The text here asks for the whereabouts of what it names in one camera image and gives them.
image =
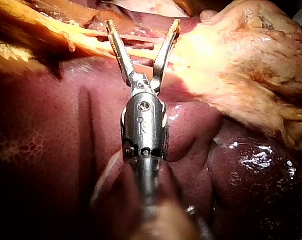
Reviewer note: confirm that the left arm instrument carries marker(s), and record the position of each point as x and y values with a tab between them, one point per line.
143	125

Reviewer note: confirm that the left arm instrument jaw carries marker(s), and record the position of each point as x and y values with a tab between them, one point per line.
164	53
121	53

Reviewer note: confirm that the dark left arm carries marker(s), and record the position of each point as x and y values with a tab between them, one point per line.
151	200

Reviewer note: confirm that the gallbladder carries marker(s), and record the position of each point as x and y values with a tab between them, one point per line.
241	62

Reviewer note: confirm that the thin tube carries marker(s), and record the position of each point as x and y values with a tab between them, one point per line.
143	53

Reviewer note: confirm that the pale fatty tissue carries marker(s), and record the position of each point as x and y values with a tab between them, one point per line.
51	26
151	5
6	50

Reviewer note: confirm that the dark red liver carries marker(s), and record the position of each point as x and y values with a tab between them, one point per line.
53	120

